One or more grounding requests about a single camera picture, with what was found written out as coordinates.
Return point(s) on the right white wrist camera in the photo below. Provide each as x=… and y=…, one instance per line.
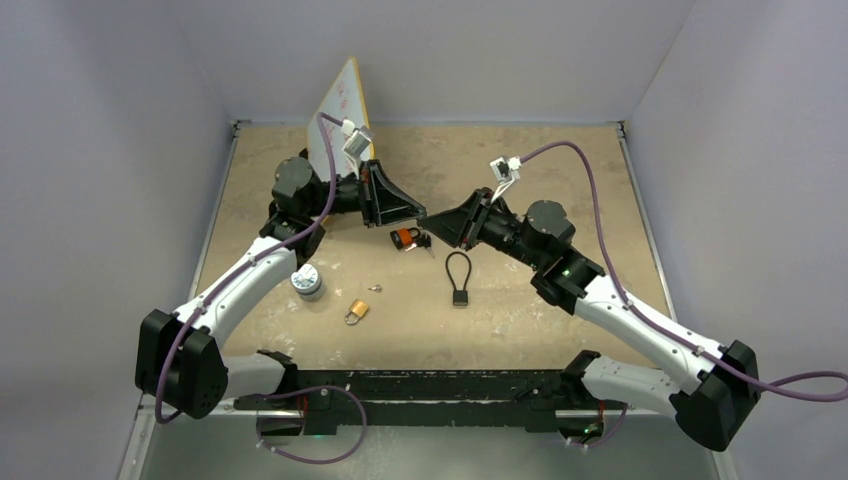
x=506, y=172

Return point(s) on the black keys bunch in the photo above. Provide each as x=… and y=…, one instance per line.
x=422, y=241

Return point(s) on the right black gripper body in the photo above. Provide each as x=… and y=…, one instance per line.
x=469, y=233

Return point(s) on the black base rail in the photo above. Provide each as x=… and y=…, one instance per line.
x=537, y=401

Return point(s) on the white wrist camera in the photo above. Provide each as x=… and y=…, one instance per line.
x=358, y=140
x=506, y=172

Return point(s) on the orange black padlock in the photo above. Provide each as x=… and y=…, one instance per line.
x=403, y=238

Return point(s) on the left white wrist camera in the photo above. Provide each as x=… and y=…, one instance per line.
x=358, y=140

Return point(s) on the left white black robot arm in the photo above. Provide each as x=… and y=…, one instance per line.
x=179, y=360

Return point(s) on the black cable padlock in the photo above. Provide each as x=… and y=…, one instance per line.
x=460, y=295

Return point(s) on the brass padlock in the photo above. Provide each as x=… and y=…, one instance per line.
x=356, y=312

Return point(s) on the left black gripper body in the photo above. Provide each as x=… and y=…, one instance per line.
x=370, y=195

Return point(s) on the yellow framed whiteboard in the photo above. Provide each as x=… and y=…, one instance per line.
x=342, y=109

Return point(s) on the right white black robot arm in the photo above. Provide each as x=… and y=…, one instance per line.
x=689, y=380

